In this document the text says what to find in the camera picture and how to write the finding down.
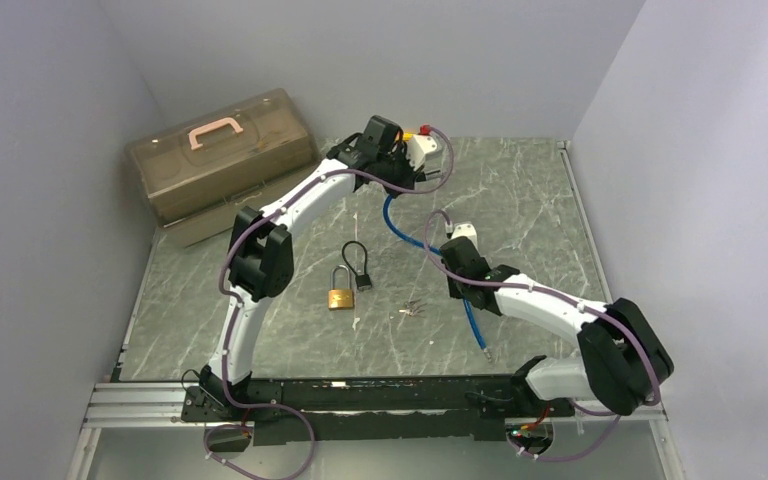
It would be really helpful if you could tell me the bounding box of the silver key bunch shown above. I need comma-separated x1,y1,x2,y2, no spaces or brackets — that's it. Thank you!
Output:
399,300,425,316

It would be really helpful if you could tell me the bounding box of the blue cable lock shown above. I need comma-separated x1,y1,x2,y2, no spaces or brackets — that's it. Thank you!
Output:
382,195,493,363

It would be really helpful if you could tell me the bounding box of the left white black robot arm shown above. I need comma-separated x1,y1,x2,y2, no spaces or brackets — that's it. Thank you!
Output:
199,115,455,420

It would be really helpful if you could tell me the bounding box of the brass padlock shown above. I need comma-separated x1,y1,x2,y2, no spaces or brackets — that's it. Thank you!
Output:
327,264,355,311

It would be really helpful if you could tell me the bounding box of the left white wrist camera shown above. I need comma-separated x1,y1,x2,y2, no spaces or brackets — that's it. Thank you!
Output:
405,124,441,171

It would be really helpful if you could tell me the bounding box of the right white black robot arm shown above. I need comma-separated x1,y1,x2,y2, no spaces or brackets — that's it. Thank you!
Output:
440,237,675,416

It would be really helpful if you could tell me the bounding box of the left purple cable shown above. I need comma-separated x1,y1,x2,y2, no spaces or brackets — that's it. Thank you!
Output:
201,127,456,480

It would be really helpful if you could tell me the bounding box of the translucent brown toolbox pink handle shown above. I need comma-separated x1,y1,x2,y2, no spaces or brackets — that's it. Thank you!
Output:
124,88,320,247

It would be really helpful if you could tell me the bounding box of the aluminium frame rail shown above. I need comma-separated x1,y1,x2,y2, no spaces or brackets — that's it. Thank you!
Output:
65,140,683,480

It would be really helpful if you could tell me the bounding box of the small black cable lock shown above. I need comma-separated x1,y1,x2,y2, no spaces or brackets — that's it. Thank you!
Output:
341,240,373,292

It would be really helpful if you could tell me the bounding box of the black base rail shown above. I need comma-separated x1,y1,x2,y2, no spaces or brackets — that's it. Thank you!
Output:
181,374,574,446

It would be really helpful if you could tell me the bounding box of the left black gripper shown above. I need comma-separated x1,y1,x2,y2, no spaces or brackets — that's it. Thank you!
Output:
378,145,426,201

